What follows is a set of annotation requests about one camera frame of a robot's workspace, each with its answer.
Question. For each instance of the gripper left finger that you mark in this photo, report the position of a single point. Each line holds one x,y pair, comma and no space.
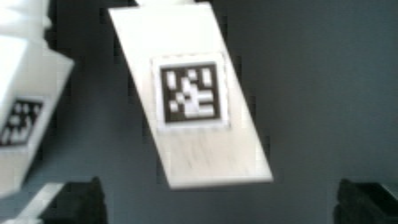
68,203

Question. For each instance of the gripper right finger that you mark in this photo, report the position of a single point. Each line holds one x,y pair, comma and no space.
367,203

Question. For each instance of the white stool leg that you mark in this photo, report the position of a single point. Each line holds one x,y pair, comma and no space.
191,94
34,73

